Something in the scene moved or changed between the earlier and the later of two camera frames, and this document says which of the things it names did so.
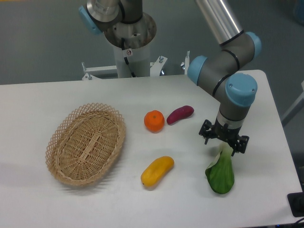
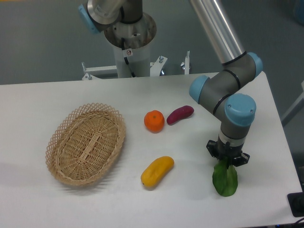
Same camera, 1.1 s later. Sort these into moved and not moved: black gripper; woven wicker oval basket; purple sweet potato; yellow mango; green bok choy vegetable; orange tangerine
Moved: black gripper; green bok choy vegetable
Not moved: purple sweet potato; orange tangerine; yellow mango; woven wicker oval basket
